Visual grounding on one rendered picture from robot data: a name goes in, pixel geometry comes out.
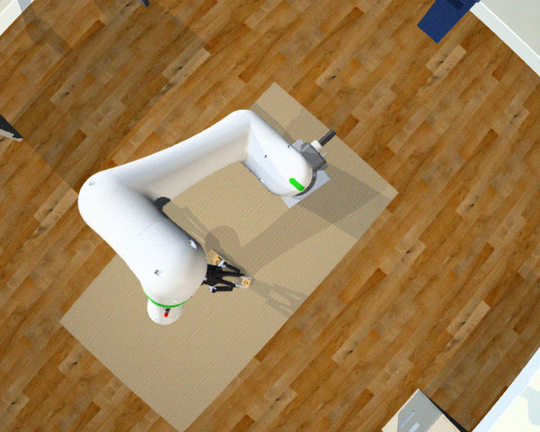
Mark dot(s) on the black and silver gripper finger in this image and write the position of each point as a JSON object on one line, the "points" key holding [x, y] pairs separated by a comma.
{"points": [[228, 288], [235, 273]]}

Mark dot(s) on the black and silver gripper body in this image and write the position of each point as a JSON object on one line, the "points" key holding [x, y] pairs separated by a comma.
{"points": [[214, 270]]}

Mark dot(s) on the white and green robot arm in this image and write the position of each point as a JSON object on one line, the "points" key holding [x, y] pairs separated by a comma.
{"points": [[124, 204]]}

